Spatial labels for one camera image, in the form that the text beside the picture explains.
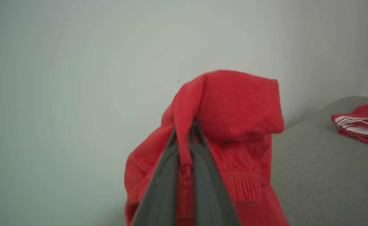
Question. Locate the red BULLS basketball jersey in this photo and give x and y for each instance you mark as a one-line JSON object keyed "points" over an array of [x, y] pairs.
{"points": [[362, 121]]}

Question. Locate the red shorts with white trim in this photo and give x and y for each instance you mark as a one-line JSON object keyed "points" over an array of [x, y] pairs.
{"points": [[237, 106]]}

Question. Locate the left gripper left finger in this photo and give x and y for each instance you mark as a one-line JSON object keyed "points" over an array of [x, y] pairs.
{"points": [[163, 194]]}

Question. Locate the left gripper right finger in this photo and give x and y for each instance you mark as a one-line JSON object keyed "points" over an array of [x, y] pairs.
{"points": [[210, 194]]}

